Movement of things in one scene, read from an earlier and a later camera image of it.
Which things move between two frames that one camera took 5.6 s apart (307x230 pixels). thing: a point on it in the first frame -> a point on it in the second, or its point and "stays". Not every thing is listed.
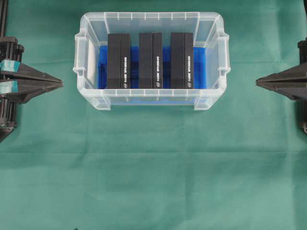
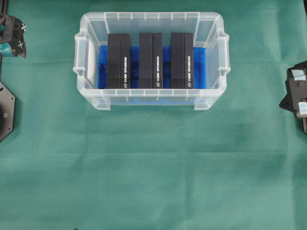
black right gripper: [291, 83] -> [295, 97]
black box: [150, 60] stays
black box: [119, 61] stays
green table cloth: [241, 165] stays
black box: [182, 60] stays
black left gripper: [24, 91] -> [14, 33]
